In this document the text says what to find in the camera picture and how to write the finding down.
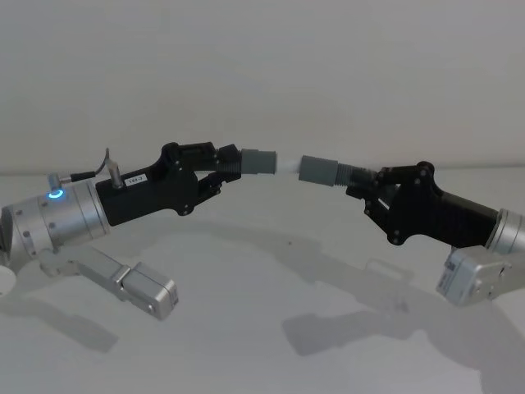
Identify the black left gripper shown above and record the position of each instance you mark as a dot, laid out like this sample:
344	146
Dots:
156	193

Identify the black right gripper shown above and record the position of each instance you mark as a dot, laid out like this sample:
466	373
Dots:
435	213

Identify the white plastic tube connector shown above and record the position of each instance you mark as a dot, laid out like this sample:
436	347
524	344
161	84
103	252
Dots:
289	166

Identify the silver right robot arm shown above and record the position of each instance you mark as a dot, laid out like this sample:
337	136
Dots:
510	234

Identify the white curtain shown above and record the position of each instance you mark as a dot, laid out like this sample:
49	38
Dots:
262	74

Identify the white table cloth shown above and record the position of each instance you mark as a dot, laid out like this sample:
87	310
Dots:
262	308

